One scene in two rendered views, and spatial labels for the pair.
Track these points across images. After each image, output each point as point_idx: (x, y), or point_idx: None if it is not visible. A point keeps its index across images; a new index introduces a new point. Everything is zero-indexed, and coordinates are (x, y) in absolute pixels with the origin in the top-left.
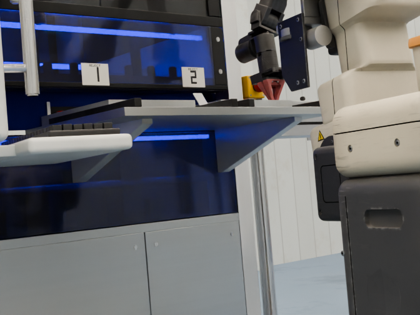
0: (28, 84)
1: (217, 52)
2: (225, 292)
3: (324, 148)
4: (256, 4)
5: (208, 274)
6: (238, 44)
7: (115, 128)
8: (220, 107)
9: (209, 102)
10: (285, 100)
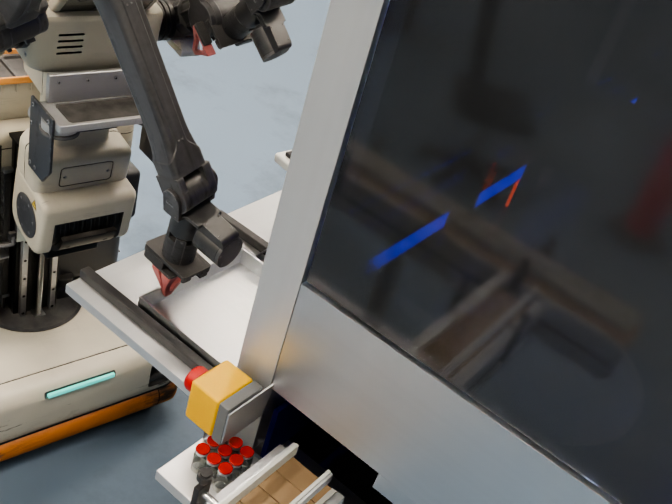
0: None
1: None
2: None
3: (132, 163)
4: (209, 162)
5: None
6: (238, 237)
7: (288, 151)
8: (232, 212)
9: (260, 261)
10: (148, 292)
